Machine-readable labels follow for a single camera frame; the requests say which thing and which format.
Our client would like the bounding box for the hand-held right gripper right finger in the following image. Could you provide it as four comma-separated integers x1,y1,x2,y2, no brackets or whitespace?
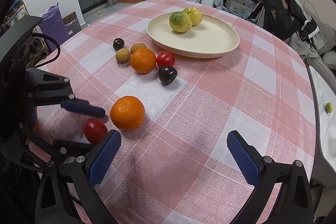
226,130,314,224

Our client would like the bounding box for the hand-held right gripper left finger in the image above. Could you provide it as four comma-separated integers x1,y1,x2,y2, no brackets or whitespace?
35,130,122,224

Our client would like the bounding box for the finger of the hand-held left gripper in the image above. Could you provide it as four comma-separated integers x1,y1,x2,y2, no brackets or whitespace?
17,120,93,161
26,68,106,118

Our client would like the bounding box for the red tomato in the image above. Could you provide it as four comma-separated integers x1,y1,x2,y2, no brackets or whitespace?
83,119,109,145
157,50,175,69

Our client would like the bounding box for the orange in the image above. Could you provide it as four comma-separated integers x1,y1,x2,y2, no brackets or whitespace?
130,48,157,74
110,96,146,131

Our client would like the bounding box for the brown longan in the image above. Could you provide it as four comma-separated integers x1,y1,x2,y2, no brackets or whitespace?
115,48,131,64
130,43,147,54

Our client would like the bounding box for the dark purple plum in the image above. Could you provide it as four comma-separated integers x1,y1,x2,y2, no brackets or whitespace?
158,66,178,86
113,38,125,51

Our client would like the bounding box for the cream round plate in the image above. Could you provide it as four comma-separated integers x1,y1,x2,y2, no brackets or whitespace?
146,12,240,58

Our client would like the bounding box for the cluttered storage shelf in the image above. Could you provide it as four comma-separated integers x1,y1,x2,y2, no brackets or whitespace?
0,0,30,38

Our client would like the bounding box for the purple bag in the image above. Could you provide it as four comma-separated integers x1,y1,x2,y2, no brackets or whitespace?
39,3,70,45

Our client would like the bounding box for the pink checked tablecloth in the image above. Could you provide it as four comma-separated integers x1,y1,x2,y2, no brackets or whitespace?
25,0,317,224

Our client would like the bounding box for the dark patterned cardboard box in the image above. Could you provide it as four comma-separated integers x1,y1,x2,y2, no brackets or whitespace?
62,11,82,36

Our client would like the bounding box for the marble side table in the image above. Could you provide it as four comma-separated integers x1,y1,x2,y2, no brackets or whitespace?
307,65,336,180

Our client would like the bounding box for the grey sofa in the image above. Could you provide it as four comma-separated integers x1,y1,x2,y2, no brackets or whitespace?
302,4,336,73

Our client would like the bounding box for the grey garment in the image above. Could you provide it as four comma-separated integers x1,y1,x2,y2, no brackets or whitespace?
286,30,320,60

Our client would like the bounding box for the green yellow round fruit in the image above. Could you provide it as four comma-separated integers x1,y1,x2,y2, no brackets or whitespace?
169,11,192,33

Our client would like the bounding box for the grey cushion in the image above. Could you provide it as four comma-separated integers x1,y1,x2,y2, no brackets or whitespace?
314,23,336,55

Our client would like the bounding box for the black jacket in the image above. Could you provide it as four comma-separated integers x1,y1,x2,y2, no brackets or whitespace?
249,0,319,43

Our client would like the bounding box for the black patterned storage basket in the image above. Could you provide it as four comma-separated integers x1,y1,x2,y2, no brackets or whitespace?
223,0,259,20

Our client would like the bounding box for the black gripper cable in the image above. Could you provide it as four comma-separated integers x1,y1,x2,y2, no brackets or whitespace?
32,33,61,68

